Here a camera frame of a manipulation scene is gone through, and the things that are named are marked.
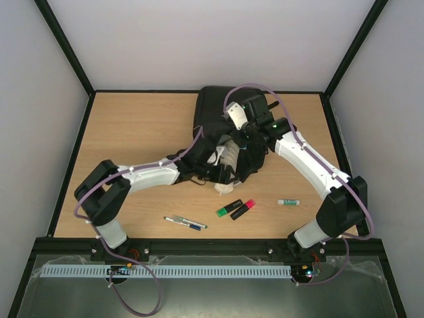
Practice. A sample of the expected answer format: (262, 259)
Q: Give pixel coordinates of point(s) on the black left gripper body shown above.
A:
(213, 176)

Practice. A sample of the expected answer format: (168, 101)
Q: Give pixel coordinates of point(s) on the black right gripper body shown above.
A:
(247, 134)

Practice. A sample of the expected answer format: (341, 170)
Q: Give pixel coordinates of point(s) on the beige pencil case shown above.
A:
(229, 159)

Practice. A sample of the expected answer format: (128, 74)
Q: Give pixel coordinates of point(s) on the black student bag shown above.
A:
(209, 114)

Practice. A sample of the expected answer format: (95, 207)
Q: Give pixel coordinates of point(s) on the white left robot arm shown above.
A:
(102, 194)

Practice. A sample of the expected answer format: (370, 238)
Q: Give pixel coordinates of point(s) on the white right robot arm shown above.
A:
(344, 198)

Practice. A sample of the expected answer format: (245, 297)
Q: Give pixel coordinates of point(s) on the green highlighter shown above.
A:
(230, 207)

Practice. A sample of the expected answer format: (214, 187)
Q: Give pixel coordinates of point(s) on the pink highlighter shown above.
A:
(242, 209)

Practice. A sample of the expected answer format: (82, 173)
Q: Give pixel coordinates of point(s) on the blue whiteboard marker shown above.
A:
(189, 225)

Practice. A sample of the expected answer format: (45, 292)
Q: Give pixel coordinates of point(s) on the glue stick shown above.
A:
(289, 202)

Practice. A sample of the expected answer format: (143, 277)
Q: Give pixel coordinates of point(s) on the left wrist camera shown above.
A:
(219, 152)

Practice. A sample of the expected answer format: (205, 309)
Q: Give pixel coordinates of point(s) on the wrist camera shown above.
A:
(219, 152)
(235, 113)

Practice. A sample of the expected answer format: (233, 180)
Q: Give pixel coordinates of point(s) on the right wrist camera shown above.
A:
(235, 113)

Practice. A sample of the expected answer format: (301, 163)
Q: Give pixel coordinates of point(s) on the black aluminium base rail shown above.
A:
(273, 250)

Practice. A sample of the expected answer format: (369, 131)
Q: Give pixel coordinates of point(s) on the grey slotted cable duct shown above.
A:
(165, 271)

